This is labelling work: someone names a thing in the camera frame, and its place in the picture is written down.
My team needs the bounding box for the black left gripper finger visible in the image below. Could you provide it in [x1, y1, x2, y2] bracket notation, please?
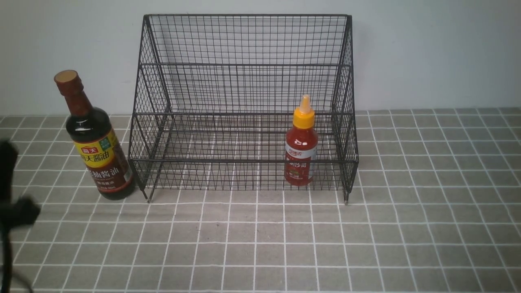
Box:
[0, 197, 41, 230]

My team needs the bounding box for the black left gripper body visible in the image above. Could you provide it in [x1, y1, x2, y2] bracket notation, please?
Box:
[0, 140, 19, 293]

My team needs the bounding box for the dark soy sauce bottle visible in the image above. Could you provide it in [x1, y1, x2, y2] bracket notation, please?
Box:
[54, 69, 136, 201]

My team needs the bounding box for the red ketchup squeeze bottle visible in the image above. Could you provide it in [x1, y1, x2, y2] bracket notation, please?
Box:
[284, 94, 319, 186]

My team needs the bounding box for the black wire mesh shelf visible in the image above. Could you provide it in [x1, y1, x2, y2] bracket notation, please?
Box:
[128, 14, 359, 202]

